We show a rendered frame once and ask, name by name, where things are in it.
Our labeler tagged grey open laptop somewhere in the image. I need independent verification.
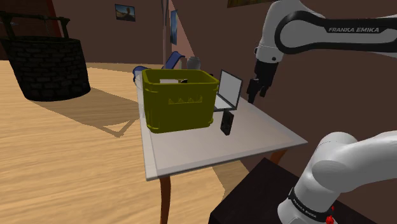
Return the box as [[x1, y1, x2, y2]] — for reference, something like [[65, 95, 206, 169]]
[[213, 69, 244, 113]]

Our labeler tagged black remote control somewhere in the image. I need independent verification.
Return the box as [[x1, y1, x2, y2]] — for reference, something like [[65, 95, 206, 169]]
[[219, 110, 235, 137]]

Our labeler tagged grey round vase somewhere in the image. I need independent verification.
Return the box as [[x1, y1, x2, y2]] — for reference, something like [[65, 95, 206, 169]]
[[186, 56, 202, 71]]

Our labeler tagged olive yellow crate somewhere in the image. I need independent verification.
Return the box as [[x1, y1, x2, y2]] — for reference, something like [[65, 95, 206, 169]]
[[141, 68, 220, 134]]

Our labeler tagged white table with brown legs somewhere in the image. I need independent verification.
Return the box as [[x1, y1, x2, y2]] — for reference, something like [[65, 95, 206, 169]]
[[135, 69, 309, 224]]

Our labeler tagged blue chair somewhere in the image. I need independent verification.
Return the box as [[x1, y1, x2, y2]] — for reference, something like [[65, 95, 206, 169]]
[[132, 51, 186, 83]]

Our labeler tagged dark robot stand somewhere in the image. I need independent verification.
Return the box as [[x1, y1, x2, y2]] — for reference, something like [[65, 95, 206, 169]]
[[208, 157, 378, 224]]

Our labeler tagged black brick well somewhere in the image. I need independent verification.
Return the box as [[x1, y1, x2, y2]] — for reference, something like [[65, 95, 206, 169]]
[[0, 10, 92, 102]]

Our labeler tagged blue wall picture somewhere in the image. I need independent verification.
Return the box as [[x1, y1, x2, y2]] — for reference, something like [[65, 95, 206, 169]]
[[169, 9, 179, 46]]

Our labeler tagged wall picture with sunset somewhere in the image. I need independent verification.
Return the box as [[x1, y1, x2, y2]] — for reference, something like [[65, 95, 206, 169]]
[[114, 3, 137, 23]]

